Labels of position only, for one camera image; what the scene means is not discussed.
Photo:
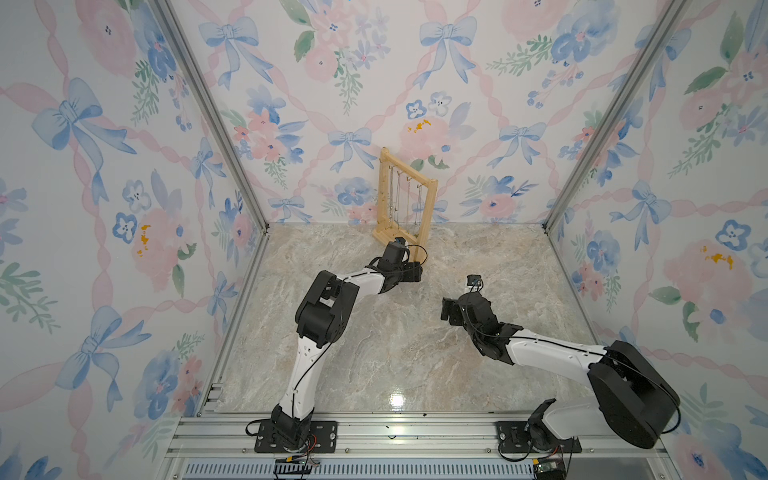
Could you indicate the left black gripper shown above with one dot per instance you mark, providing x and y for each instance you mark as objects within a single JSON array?
[{"x": 413, "y": 271}]

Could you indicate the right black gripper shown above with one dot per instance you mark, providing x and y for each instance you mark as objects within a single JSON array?
[{"x": 455, "y": 309}]

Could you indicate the wooden jewelry display stand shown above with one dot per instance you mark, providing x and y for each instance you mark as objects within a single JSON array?
[{"x": 406, "y": 201}]

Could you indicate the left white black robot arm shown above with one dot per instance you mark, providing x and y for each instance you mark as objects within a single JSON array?
[{"x": 321, "y": 319}]

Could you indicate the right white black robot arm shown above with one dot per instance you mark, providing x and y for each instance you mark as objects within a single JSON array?
[{"x": 629, "y": 398}]

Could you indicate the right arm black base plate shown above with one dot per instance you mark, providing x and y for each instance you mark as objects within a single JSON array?
[{"x": 519, "y": 437}]

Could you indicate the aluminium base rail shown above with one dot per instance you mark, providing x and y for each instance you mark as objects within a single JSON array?
[{"x": 392, "y": 445}]

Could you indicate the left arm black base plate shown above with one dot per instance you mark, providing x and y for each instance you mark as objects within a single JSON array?
[{"x": 313, "y": 437}]

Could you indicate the left aluminium corner post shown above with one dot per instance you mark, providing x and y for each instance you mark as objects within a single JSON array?
[{"x": 180, "y": 47}]

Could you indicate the aluminium corner post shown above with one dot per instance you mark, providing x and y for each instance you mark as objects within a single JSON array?
[
  {"x": 659, "y": 35},
  {"x": 180, "y": 47}
]

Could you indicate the right aluminium corner post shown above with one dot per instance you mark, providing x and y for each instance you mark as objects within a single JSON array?
[{"x": 659, "y": 35}]

